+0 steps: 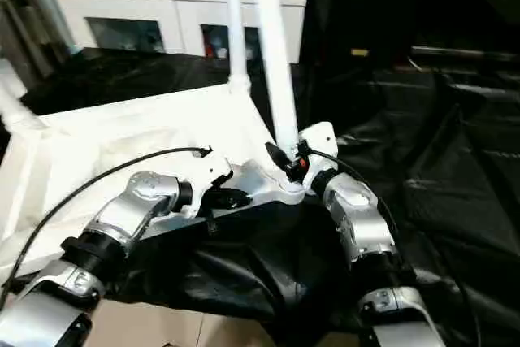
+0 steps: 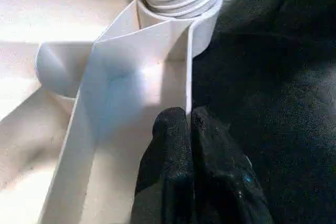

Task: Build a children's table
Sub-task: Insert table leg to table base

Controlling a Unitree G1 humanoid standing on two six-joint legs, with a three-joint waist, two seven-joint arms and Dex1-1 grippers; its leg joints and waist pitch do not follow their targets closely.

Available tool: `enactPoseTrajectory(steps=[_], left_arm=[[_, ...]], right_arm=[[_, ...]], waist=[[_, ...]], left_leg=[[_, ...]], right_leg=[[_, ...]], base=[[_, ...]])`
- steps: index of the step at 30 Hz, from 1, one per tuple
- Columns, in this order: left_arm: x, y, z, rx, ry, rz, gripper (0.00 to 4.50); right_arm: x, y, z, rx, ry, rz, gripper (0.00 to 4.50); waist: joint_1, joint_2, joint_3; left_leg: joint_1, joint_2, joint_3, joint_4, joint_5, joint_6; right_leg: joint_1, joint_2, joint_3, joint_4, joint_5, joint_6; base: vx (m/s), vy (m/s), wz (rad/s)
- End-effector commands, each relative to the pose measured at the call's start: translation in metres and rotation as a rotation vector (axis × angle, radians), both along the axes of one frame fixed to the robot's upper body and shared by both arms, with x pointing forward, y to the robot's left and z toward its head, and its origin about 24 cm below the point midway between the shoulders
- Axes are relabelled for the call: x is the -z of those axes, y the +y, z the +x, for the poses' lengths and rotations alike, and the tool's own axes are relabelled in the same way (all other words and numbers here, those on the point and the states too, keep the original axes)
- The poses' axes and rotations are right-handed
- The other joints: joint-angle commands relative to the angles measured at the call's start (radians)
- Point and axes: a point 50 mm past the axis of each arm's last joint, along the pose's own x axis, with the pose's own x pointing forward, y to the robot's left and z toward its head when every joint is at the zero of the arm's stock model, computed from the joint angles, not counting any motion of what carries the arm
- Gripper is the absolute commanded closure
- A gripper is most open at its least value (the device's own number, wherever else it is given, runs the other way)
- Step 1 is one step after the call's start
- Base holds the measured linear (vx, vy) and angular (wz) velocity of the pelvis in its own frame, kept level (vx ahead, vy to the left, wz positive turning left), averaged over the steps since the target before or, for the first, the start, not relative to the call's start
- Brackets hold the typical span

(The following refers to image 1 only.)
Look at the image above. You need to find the white plastic table top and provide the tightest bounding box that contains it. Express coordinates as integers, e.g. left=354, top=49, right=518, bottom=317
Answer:
left=0, top=79, right=310, bottom=284

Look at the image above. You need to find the black plastic mat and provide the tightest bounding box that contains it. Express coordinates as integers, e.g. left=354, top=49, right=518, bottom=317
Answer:
left=0, top=42, right=520, bottom=347

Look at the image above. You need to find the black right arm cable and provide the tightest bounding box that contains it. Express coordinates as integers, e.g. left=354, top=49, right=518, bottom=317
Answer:
left=302, top=147, right=482, bottom=340

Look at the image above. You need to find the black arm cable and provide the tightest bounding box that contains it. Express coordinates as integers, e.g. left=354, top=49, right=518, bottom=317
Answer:
left=302, top=147, right=482, bottom=340
left=0, top=146, right=215, bottom=293

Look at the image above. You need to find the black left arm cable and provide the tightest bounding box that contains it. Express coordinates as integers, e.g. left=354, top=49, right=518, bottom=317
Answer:
left=0, top=146, right=215, bottom=293

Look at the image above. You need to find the black bench with silver rail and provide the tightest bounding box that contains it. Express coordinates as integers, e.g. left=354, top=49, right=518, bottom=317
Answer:
left=409, top=43, right=520, bottom=98

